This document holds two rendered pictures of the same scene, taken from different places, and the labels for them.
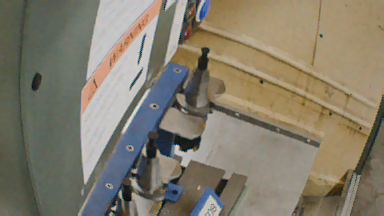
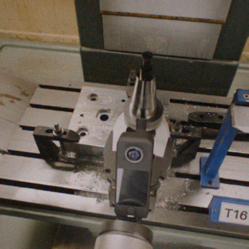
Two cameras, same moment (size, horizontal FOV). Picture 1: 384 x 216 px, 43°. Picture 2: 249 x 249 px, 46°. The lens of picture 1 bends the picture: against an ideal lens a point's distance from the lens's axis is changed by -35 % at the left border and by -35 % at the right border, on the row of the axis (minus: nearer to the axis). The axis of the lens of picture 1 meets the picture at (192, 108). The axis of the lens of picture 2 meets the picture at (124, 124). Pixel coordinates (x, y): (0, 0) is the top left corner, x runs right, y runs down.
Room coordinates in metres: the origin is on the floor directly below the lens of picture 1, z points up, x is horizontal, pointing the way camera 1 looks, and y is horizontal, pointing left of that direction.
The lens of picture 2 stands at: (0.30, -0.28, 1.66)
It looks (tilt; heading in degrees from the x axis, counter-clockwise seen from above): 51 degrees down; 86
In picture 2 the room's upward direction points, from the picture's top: straight up
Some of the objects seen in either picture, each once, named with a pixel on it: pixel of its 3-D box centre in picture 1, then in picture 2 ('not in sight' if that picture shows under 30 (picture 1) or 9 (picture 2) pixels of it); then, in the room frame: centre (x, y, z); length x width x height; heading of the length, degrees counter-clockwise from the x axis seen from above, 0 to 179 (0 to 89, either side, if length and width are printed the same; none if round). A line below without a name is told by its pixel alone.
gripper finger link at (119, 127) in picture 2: not in sight; (120, 138); (0.31, 0.01, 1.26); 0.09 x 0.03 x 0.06; 91
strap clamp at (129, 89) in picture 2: not in sight; (133, 86); (0.37, 0.44, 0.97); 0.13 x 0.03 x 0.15; 77
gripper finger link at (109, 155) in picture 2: not in sight; (119, 154); (0.30, -0.04, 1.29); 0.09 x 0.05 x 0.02; 91
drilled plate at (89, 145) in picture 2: not in sight; (120, 121); (0.32, 0.29, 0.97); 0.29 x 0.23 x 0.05; 167
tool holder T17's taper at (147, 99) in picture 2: not in sight; (144, 92); (0.35, 0.03, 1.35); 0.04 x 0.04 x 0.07
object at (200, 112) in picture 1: (194, 103); not in sight; (0.94, 0.00, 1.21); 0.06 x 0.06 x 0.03
